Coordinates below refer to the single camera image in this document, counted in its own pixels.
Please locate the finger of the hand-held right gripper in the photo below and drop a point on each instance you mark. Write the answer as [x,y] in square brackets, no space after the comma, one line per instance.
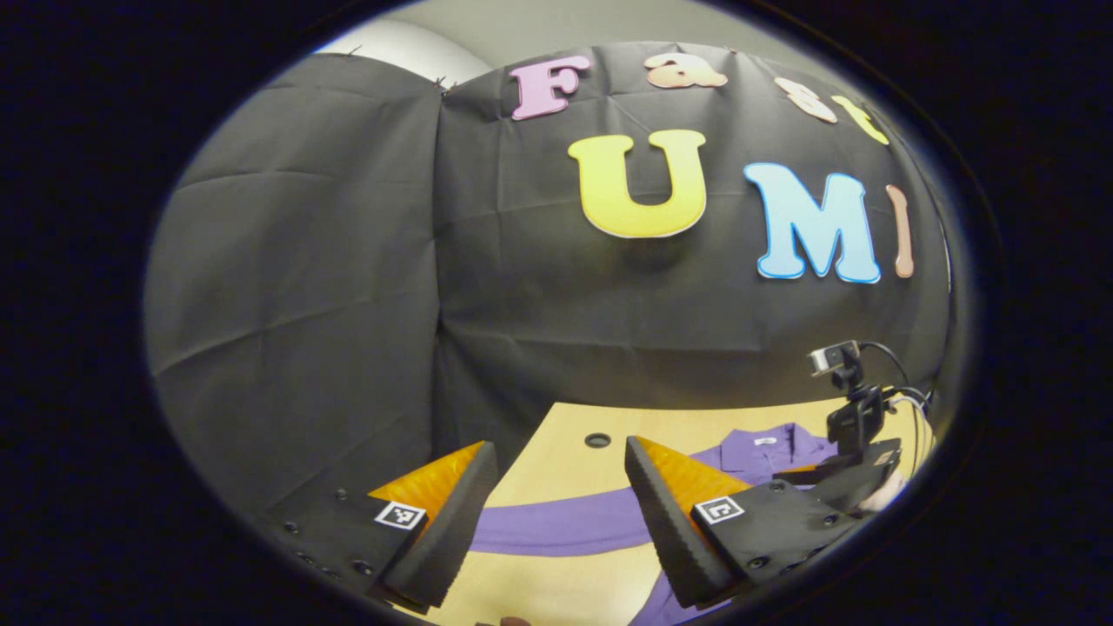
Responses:
[856,482]

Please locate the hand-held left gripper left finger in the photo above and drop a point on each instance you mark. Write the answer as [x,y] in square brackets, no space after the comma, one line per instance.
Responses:
[452,539]

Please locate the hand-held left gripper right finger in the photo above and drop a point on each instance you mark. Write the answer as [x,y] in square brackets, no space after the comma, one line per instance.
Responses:
[669,539]

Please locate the purple buttoned garment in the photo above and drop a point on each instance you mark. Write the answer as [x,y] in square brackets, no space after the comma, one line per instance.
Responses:
[556,526]

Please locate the grey webcam on black stand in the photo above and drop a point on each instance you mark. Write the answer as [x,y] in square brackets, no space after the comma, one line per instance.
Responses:
[856,417]

